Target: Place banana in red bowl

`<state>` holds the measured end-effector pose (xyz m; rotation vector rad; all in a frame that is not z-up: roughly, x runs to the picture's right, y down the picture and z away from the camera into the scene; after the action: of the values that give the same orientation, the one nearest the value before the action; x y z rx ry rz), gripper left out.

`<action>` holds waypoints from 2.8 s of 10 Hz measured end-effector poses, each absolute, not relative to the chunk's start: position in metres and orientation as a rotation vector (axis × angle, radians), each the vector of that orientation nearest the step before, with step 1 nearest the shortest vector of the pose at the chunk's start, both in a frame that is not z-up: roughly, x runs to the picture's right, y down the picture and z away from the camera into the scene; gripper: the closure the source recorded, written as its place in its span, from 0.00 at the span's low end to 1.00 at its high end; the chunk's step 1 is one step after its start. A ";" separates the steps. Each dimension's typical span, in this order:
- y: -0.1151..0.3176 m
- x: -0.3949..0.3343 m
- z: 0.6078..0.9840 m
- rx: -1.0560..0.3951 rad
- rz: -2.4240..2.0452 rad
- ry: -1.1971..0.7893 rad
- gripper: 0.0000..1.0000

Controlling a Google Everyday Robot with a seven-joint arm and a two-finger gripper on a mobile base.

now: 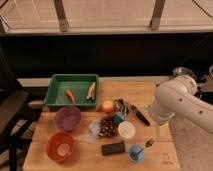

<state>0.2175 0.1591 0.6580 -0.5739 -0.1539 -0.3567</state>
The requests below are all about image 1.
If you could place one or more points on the black chair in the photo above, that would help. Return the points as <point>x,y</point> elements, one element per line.
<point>15,113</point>

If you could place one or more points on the yellow banana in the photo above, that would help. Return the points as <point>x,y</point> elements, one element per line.
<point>91,92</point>

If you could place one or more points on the dark striped object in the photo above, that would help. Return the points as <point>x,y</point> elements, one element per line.
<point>122,106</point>

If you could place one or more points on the crumpled clear plastic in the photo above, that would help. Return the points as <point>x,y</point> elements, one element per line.
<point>94,132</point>

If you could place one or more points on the red bowl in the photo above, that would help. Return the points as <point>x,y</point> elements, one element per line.
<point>60,146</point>

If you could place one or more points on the purple bowl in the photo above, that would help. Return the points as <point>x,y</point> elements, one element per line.
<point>67,118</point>

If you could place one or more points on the orange carrot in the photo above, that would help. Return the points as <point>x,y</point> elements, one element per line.
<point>70,95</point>

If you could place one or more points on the pine cone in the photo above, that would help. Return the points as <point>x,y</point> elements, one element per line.
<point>107,127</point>

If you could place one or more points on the green round object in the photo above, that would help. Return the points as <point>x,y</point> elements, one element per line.
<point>117,120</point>

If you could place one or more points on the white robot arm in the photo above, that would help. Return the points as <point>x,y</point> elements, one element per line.
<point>177,96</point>

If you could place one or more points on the black handled knife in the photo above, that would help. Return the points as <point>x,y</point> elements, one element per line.
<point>140,115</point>

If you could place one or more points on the black phone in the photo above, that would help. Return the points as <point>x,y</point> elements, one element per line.
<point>114,148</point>

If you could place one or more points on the metal bowl in background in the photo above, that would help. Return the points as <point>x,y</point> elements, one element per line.
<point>178,71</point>

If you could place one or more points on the apple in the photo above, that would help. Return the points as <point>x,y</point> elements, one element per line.
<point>107,106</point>

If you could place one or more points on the blue cup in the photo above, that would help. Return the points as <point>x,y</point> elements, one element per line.
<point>136,153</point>

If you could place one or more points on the green plastic tray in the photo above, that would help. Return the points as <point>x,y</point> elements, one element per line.
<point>80,90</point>

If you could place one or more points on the white cup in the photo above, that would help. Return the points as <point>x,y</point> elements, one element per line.
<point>126,130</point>

